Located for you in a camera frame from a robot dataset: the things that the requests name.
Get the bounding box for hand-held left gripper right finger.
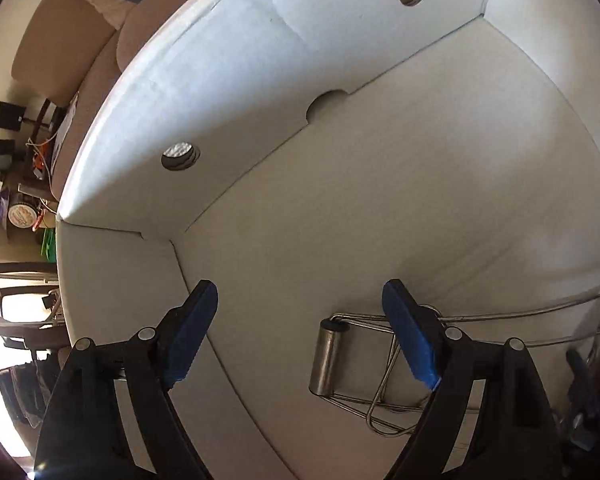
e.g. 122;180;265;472
381;279;566;480

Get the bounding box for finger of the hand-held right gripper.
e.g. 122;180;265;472
564;349;599;453

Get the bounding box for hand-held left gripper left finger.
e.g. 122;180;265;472
32;280;218;480

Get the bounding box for metal wire whisk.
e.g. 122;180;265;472
307;294;600;436

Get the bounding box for white cardboard box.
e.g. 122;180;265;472
55;0;600;480

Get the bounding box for green plastic bag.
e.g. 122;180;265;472
37;227;59;264

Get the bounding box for pile of clothes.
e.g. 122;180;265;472
0;355;62;427

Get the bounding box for dark wooden chair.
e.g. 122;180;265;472
0;260;69;351

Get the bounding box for round printed tin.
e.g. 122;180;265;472
7;200;40;232

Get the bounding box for white papers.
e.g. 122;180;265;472
50;92;82;176

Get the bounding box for brown sofa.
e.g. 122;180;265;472
11;0;261;201

